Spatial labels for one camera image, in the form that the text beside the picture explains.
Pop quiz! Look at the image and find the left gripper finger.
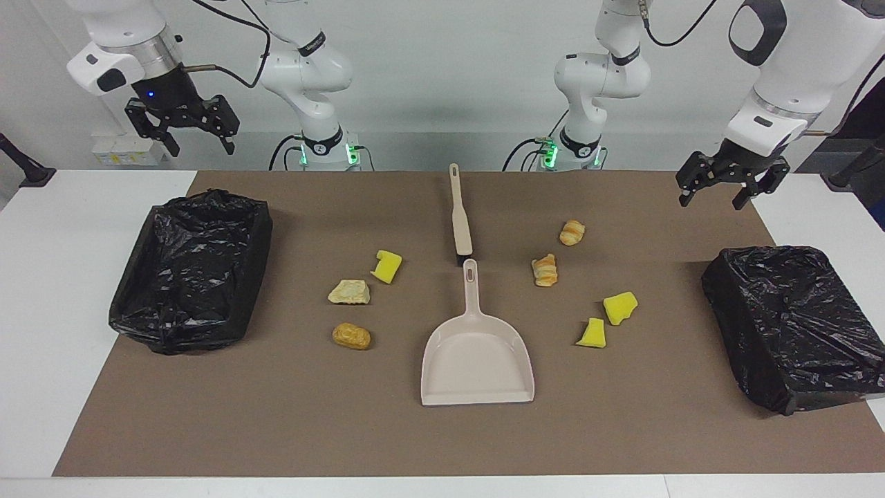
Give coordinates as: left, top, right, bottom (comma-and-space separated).
733, 163, 791, 211
676, 154, 720, 208

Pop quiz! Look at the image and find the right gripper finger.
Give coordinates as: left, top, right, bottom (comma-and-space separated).
205, 95, 241, 156
125, 99, 180, 158

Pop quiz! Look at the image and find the large yellow sponge piece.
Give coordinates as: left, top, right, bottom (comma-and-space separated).
603, 291, 639, 326

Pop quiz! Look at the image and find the wedge yellow sponge piece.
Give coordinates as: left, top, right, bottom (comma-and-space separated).
575, 317, 607, 349

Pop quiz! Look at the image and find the pale bread chunk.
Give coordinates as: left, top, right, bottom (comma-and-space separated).
327, 279, 371, 306

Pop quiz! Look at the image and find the notched yellow sponge piece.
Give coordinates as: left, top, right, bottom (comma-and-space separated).
370, 250, 403, 285

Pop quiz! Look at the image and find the beige hand brush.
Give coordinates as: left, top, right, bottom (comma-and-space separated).
449, 163, 474, 268

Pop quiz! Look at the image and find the brown bread roll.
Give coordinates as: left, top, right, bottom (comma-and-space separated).
332, 322, 372, 351

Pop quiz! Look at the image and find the beige plastic dustpan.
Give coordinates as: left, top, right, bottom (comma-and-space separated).
420, 259, 536, 407

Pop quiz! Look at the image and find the black bag-lined bin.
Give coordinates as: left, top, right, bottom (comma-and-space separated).
701, 245, 885, 416
109, 189, 274, 356

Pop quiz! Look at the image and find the black stand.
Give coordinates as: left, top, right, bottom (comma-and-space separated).
821, 135, 885, 191
0, 131, 57, 188

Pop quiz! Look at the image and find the dark background object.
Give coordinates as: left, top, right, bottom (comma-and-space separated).
795, 59, 885, 232

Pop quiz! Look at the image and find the brown table mat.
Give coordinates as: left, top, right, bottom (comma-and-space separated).
52, 171, 885, 478

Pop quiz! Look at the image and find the white wall socket box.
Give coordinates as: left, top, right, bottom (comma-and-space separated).
91, 133, 167, 167

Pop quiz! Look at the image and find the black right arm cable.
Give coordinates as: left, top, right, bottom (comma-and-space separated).
181, 0, 272, 89

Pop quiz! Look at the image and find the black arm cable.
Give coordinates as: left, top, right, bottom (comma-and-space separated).
181, 0, 272, 89
640, 0, 885, 137

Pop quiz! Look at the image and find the black base power cable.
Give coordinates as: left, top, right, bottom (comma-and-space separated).
503, 109, 569, 172
268, 133, 306, 172

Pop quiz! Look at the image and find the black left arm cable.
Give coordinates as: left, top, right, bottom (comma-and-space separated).
640, 0, 885, 137

